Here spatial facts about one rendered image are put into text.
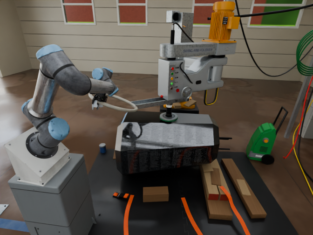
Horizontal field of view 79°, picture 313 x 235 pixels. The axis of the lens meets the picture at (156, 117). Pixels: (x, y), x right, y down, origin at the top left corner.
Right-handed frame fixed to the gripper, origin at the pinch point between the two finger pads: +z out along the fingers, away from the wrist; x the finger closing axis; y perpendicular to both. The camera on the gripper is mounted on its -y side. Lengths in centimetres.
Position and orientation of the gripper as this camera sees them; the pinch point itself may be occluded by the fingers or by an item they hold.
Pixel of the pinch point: (94, 108)
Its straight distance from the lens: 176.3
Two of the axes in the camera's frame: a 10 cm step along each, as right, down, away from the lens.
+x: 4.5, -0.6, 8.9
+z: -3.4, 9.1, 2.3
